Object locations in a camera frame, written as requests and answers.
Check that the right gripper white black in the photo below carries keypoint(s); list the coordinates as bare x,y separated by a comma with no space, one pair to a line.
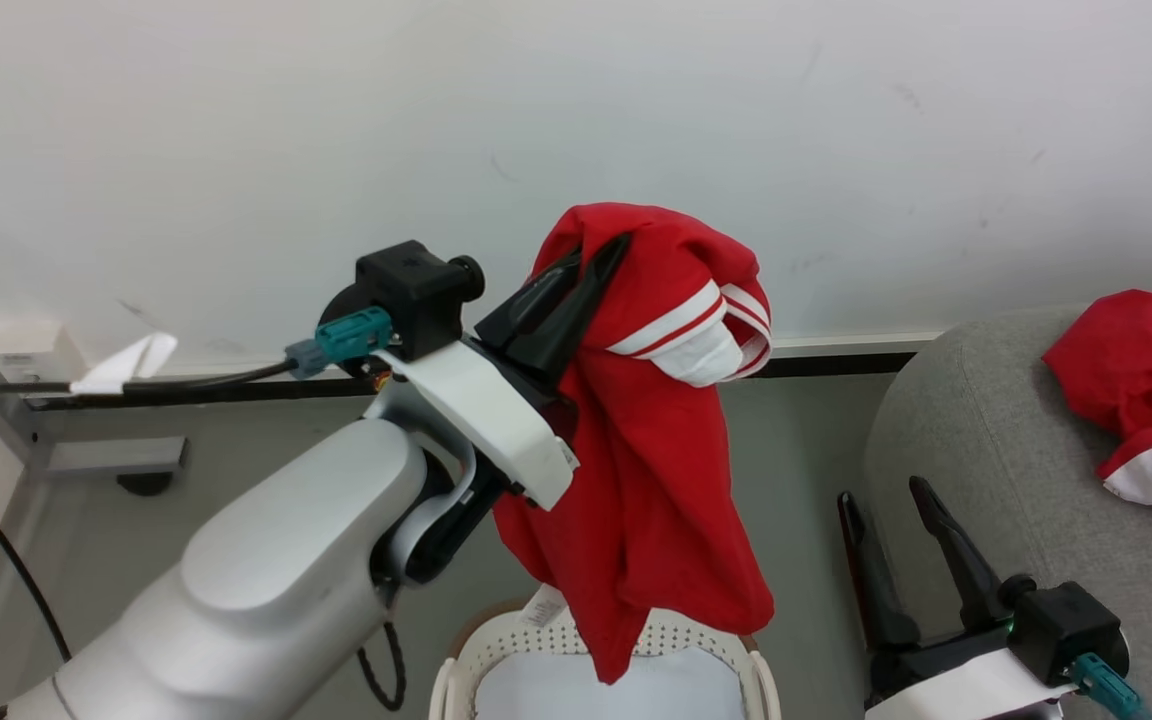
956,685

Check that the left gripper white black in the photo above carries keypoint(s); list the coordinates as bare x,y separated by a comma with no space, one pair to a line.
476,410

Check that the red garment with white trim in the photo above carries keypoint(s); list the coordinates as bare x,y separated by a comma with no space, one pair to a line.
1136,370
656,480

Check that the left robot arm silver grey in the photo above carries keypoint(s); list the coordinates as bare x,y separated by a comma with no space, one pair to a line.
286,570

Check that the grey fabric sofa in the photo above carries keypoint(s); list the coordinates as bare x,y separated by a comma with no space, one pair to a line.
986,430

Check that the white plastic laundry basket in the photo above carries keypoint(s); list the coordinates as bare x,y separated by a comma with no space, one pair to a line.
676,635

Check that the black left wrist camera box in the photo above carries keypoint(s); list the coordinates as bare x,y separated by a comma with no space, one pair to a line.
416,290

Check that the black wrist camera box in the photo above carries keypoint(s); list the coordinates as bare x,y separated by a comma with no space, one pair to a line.
1071,630
416,290

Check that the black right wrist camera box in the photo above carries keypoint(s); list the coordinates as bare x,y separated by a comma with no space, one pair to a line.
1071,630

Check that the black round frame foot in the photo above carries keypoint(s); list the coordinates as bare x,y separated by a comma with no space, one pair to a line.
144,484

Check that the grey metal frame post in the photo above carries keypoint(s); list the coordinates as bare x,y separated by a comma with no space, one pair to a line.
106,455

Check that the white wall outlet box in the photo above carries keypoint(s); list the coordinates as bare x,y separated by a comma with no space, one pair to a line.
26,350

